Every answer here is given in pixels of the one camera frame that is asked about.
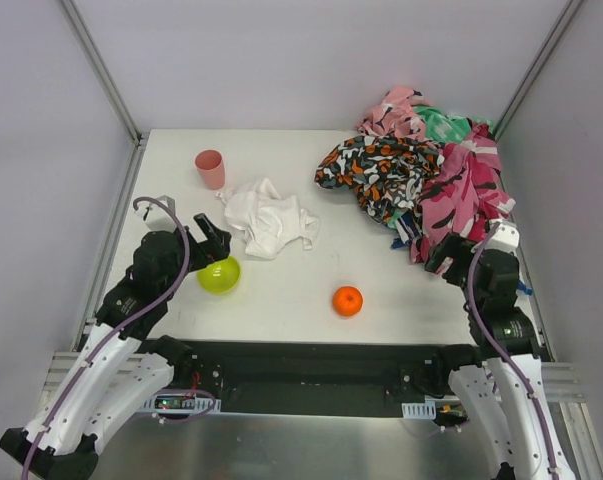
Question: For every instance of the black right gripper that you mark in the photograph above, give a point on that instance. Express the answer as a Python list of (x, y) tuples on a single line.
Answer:
[(448, 253)]

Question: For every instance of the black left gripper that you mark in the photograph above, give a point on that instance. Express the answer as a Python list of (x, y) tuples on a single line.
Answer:
[(201, 248)]

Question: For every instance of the black orange camouflage cloth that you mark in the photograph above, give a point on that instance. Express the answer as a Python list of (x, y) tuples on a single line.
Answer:
[(386, 174)]

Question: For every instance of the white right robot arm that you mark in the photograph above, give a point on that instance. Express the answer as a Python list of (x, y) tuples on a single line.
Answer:
[(498, 379)]

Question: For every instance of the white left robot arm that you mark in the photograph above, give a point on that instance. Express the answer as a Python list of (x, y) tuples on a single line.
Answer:
[(65, 439)]

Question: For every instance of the magenta pink camouflage cloth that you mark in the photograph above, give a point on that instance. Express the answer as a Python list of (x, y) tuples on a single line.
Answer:
[(464, 196)]

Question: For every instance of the light pink patterned cloth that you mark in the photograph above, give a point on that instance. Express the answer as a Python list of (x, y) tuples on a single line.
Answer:
[(396, 116)]

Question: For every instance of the yellow-green plastic bowl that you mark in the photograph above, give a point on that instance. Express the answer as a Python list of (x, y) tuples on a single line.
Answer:
[(220, 277)]

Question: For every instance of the pink plastic cup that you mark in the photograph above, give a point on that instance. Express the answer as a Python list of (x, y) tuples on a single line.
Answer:
[(210, 166)]

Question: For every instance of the orange mandarin fruit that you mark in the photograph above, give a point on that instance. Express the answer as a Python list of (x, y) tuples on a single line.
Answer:
[(347, 301)]

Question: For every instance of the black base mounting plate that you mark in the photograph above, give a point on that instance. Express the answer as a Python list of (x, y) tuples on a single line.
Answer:
[(346, 380)]

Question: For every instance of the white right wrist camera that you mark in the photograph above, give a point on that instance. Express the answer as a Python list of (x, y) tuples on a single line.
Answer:
[(502, 235)]

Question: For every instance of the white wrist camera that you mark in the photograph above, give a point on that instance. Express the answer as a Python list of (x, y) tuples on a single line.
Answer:
[(156, 215), (502, 235)]

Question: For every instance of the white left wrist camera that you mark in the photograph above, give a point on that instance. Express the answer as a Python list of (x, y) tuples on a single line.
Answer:
[(156, 215)]

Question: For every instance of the left white cable duct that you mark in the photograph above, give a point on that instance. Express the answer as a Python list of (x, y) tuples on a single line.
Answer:
[(179, 405)]

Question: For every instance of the white cable duct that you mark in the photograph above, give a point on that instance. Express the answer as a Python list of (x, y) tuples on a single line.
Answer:
[(179, 405), (426, 410)]

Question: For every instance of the right white cable duct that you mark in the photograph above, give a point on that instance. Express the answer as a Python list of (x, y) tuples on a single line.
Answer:
[(426, 410)]

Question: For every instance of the left aluminium frame post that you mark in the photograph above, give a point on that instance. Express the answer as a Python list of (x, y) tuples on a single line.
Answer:
[(87, 44)]

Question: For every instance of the aluminium frame post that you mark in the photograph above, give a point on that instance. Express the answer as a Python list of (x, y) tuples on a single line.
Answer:
[(87, 44), (553, 39)]

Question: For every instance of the right aluminium frame post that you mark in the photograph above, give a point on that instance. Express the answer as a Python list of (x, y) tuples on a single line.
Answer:
[(553, 39)]

